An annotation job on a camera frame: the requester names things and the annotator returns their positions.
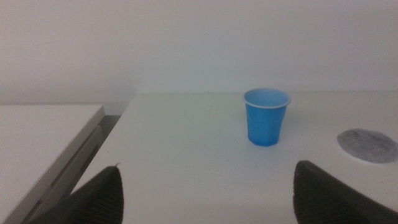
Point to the round grey cup mat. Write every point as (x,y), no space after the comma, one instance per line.
(367,145)

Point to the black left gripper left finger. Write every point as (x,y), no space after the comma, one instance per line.
(99,199)

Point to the blue plastic cup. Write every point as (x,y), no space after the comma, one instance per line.
(265,124)

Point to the white side table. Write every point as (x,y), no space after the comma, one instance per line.
(40,140)

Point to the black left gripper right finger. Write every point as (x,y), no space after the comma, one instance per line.
(323,199)

